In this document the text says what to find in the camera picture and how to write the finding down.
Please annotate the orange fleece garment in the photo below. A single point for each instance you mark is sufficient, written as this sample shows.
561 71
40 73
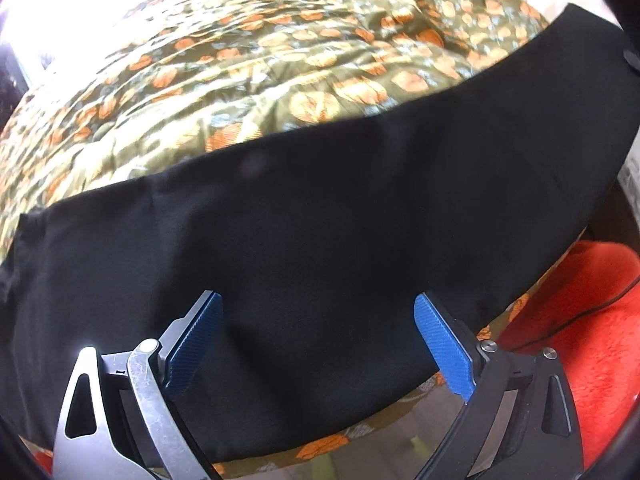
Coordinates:
600 360

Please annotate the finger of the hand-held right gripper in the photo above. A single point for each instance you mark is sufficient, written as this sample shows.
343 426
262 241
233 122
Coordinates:
632 58

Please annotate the floral orange green duvet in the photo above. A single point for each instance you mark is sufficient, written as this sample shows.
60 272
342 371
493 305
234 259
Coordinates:
300 60

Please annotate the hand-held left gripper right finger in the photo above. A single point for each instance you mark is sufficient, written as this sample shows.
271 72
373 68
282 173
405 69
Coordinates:
445 345

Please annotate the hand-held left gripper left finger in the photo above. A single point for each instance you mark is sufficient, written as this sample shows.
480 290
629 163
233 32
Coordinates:
195 345

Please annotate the black pants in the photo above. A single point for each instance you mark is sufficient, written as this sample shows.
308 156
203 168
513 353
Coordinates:
325 220

